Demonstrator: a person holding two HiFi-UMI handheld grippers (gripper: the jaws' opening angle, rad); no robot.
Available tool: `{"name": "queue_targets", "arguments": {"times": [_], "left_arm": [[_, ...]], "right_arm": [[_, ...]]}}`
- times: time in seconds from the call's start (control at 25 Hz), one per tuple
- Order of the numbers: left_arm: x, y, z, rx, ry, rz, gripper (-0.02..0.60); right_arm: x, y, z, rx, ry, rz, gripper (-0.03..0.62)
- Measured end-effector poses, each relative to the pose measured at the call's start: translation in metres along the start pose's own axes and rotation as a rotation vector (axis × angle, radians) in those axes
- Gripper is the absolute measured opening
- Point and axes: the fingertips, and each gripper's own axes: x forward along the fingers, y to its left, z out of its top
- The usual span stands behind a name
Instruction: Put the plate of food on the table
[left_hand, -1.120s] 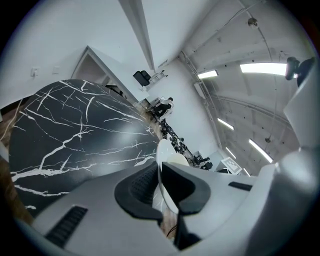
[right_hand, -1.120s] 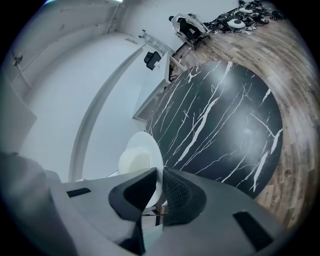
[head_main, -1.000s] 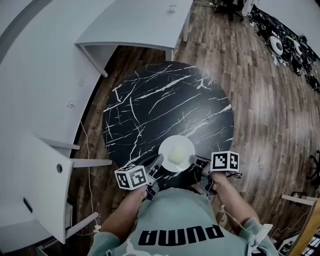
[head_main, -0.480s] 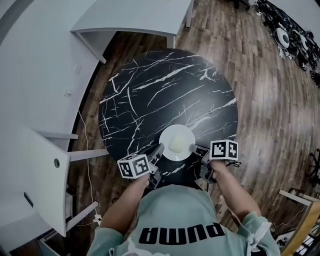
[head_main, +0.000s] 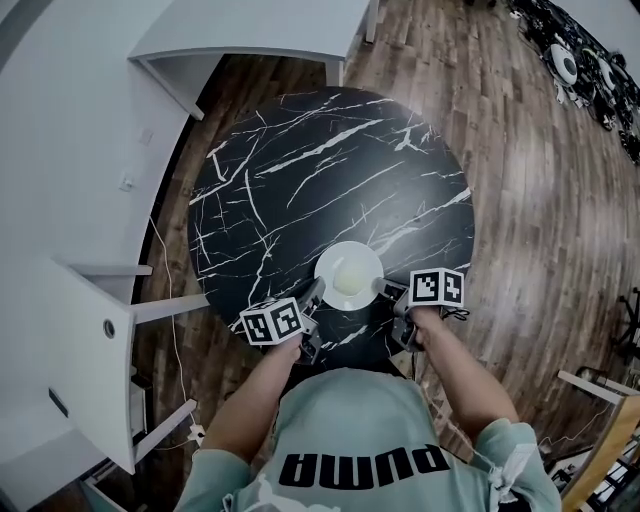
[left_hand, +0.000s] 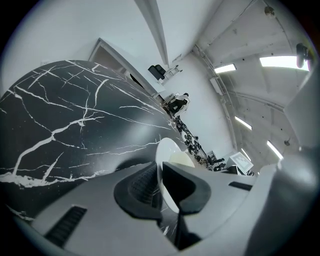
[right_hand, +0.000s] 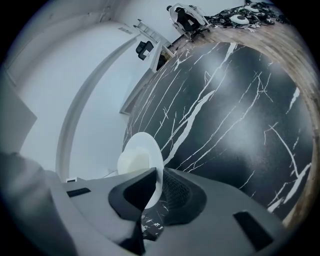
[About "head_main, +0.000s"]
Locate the pile of black equipment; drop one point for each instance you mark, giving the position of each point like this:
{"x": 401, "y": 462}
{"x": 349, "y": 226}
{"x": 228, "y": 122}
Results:
{"x": 615, "y": 50}

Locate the white desk leg frame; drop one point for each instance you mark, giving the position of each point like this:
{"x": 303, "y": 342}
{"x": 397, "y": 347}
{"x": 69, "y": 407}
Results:
{"x": 590, "y": 387}

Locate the person's pale green shirt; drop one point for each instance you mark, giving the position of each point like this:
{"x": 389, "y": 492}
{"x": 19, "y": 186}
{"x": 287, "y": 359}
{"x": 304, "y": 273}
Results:
{"x": 350, "y": 425}

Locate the person's left forearm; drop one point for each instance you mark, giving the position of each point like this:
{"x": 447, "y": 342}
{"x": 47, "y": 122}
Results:
{"x": 250, "y": 410}

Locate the white desk with round grommet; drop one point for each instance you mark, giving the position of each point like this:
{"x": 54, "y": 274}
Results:
{"x": 95, "y": 375}

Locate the white wall outlet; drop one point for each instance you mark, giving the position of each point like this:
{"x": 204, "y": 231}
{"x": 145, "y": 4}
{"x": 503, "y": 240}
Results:
{"x": 146, "y": 135}
{"x": 127, "y": 181}

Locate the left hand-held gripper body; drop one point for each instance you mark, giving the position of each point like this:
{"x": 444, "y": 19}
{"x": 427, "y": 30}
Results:
{"x": 272, "y": 322}

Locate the light wooden desk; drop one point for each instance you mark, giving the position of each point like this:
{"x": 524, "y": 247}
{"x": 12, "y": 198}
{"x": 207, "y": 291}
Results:
{"x": 620, "y": 440}

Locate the pale white dough ball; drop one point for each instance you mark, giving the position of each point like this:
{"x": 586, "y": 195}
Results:
{"x": 349, "y": 279}

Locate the person's right hand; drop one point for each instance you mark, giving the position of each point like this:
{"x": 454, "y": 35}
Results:
{"x": 425, "y": 335}

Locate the person's right forearm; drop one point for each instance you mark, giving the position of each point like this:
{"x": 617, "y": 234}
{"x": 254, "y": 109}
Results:
{"x": 465, "y": 380}

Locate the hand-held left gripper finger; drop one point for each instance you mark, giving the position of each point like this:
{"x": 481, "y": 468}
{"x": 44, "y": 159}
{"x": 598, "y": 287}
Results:
{"x": 315, "y": 292}

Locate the white desk with glass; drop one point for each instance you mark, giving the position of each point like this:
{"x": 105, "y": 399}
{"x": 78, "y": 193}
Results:
{"x": 250, "y": 25}

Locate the white round device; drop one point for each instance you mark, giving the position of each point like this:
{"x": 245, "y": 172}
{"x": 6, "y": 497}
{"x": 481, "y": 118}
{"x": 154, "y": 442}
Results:
{"x": 607, "y": 75}
{"x": 565, "y": 65}

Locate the white round plate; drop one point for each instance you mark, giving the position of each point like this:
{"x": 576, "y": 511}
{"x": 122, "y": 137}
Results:
{"x": 350, "y": 252}

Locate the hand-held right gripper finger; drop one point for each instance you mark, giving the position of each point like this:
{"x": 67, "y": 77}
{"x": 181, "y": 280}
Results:
{"x": 390, "y": 288}

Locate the black desk socket panel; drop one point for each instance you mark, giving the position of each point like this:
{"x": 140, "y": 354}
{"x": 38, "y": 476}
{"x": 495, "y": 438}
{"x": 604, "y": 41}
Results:
{"x": 58, "y": 402}

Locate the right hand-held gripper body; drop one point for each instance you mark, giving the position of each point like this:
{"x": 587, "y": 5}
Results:
{"x": 435, "y": 287}

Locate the round black marble table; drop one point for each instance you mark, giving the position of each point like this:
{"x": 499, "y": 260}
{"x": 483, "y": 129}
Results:
{"x": 300, "y": 175}

